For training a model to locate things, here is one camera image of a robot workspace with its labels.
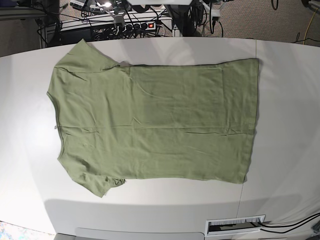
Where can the green T-shirt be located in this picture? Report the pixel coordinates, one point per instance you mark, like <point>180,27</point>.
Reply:
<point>120,122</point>

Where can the black power strip red switch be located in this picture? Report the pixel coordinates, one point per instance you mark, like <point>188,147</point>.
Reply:
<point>143,27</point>

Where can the white cable grommet tray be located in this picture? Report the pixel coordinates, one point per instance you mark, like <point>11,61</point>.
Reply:
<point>233,226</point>

